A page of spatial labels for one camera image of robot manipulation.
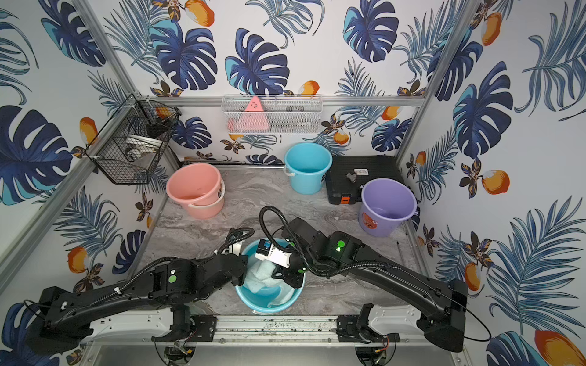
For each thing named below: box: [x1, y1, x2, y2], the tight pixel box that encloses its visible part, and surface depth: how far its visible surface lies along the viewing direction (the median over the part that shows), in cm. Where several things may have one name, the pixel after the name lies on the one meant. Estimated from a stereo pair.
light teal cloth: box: [244, 258, 296, 309], surface depth 64 cm
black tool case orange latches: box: [325, 155, 405, 205], surface depth 109 cm
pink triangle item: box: [235, 96, 270, 131], surface depth 92 cm
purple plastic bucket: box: [357, 177, 420, 238], surface depth 92 cm
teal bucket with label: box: [283, 141, 333, 196], surface depth 109 cm
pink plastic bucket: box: [165, 163, 226, 220], surface depth 96 cm
